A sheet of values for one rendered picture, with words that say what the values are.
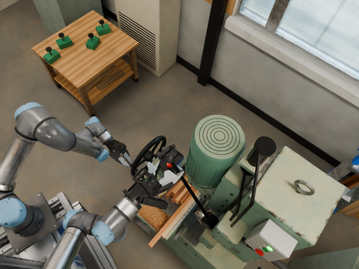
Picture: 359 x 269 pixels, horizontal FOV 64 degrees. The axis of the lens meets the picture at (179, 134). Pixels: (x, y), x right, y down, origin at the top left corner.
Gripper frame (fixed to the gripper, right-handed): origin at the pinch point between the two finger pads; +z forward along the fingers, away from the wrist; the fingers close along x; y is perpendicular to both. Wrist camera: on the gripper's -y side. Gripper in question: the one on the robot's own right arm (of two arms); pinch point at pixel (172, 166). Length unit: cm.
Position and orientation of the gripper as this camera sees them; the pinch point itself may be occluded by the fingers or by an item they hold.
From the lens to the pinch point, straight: 107.8
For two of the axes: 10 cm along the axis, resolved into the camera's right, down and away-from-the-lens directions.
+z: 6.5, -6.6, 3.8
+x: -6.1, -1.5, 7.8
